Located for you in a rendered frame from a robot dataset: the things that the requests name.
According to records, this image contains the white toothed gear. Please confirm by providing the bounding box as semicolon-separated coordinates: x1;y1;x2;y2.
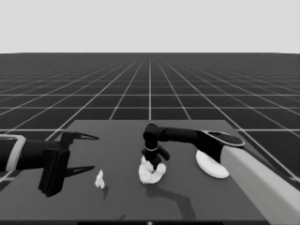
155;163;168;176
140;155;155;173

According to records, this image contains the white round carrier with pins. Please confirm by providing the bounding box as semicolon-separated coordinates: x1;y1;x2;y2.
138;168;165;186

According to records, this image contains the small white T-shaped piece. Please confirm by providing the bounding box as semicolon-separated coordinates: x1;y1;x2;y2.
94;169;107;190

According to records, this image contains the large thick white disc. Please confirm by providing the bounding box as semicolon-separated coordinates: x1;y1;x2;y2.
195;149;231;180

